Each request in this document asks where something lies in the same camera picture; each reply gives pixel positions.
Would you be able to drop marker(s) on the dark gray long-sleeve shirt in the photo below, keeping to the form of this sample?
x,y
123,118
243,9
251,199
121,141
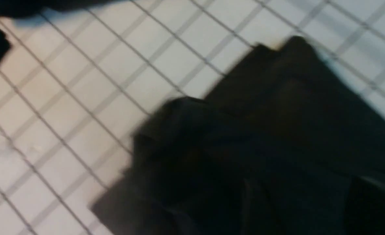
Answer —
x,y
280,146

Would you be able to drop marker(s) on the white grid table mat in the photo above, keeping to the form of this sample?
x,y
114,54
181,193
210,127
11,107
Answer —
x,y
75,84

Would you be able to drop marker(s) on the pile of dark clothes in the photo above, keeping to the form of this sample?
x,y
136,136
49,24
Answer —
x,y
18,9

